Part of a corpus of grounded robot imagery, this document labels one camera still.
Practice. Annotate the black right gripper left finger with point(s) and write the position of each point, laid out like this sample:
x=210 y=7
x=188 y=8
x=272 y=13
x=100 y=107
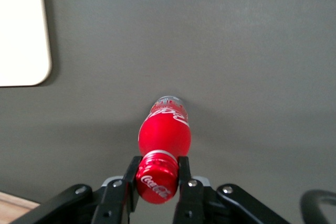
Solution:
x=115 y=197

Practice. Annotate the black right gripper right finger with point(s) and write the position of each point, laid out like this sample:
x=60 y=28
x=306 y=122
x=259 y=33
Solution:
x=190 y=195

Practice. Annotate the red coke bottle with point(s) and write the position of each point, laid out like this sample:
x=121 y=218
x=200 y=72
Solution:
x=164 y=145

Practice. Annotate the cream plastic tray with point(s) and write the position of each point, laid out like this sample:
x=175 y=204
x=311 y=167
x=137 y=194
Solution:
x=22 y=28

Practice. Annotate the light wooden board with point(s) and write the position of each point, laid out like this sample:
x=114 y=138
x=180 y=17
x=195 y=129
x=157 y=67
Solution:
x=13 y=207

